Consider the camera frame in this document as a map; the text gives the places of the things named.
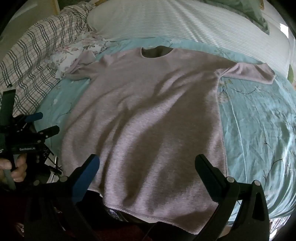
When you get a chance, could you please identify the person's left hand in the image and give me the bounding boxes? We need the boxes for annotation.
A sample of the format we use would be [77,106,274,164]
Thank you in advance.
[0,154,27,184]

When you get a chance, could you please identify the white striped pillow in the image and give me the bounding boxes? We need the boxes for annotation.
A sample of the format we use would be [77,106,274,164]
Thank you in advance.
[87,1,295,75]

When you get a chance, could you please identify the plaid checkered blanket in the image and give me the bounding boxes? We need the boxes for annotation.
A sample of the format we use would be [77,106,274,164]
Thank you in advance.
[1,2,95,116]

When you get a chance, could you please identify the green pillow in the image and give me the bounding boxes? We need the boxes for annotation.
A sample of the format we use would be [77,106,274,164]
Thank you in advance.
[202,0,270,35]

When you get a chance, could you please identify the pink knit t-shirt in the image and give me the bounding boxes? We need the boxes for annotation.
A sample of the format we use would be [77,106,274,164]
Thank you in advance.
[61,47,275,234]

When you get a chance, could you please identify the teal floral bedsheet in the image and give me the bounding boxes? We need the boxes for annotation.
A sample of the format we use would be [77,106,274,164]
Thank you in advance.
[35,37,295,219]

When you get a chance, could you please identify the white floral pink cloth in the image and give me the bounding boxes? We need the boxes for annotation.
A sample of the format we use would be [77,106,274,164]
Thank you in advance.
[48,31,112,79]

